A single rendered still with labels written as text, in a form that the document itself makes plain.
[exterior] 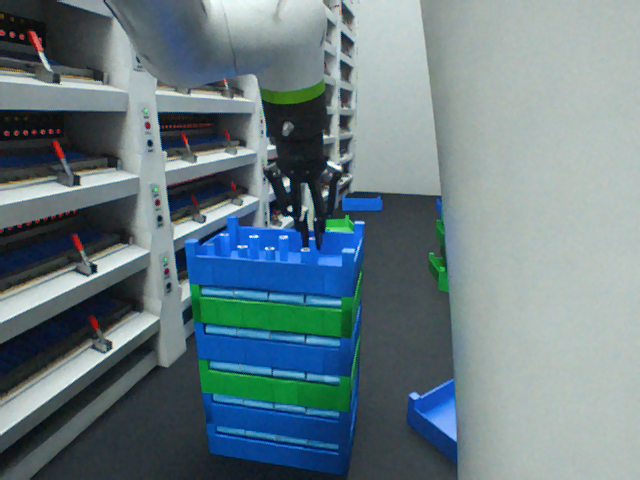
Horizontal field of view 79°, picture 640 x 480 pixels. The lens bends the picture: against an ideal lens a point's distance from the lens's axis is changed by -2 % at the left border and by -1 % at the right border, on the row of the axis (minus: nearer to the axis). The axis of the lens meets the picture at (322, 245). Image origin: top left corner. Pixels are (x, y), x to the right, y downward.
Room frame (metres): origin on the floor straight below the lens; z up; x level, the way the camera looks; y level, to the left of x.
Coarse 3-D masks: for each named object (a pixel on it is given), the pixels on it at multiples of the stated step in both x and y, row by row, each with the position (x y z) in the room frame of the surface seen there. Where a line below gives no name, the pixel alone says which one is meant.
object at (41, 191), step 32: (0, 128) 0.83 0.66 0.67; (32, 128) 0.90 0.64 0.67; (0, 160) 0.79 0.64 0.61; (32, 160) 0.82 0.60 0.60; (64, 160) 0.80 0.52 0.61; (96, 160) 0.92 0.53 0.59; (128, 160) 0.97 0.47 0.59; (0, 192) 0.68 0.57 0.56; (32, 192) 0.71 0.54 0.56; (64, 192) 0.75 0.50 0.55; (96, 192) 0.83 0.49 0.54; (128, 192) 0.93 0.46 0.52; (0, 224) 0.63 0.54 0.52
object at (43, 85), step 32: (0, 32) 0.88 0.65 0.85; (32, 32) 0.80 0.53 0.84; (0, 64) 0.76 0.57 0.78; (32, 64) 0.81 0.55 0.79; (64, 64) 1.00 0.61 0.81; (96, 64) 0.98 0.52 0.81; (0, 96) 0.68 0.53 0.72; (32, 96) 0.74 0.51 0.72; (64, 96) 0.80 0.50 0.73; (96, 96) 0.87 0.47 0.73
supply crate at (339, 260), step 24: (192, 240) 0.66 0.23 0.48; (216, 240) 0.77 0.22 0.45; (240, 240) 0.84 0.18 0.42; (264, 240) 0.83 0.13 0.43; (288, 240) 0.82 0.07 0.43; (336, 240) 0.80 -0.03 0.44; (360, 240) 0.74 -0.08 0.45; (192, 264) 0.65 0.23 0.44; (216, 264) 0.65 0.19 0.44; (240, 264) 0.64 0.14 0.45; (264, 264) 0.63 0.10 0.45; (288, 264) 0.62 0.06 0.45; (312, 264) 0.61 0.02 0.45; (336, 264) 0.74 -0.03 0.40; (360, 264) 0.73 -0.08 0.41; (264, 288) 0.63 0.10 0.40; (288, 288) 0.62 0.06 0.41; (312, 288) 0.61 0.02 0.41; (336, 288) 0.60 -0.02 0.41
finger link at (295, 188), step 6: (294, 168) 0.63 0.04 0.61; (294, 174) 0.63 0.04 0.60; (294, 180) 0.64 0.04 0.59; (294, 186) 0.64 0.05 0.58; (300, 186) 0.67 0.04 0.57; (294, 192) 0.65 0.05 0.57; (300, 192) 0.67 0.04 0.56; (294, 198) 0.66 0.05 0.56; (300, 198) 0.68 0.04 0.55; (294, 204) 0.66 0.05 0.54; (300, 204) 0.68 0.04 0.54; (294, 210) 0.67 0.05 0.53; (300, 210) 0.69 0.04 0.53; (294, 216) 0.67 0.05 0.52
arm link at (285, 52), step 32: (224, 0) 0.50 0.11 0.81; (256, 0) 0.50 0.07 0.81; (288, 0) 0.51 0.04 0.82; (320, 0) 0.54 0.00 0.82; (256, 32) 0.50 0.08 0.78; (288, 32) 0.51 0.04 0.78; (320, 32) 0.53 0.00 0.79; (256, 64) 0.52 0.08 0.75; (288, 64) 0.53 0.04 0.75; (320, 64) 0.56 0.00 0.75; (288, 96) 0.55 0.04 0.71
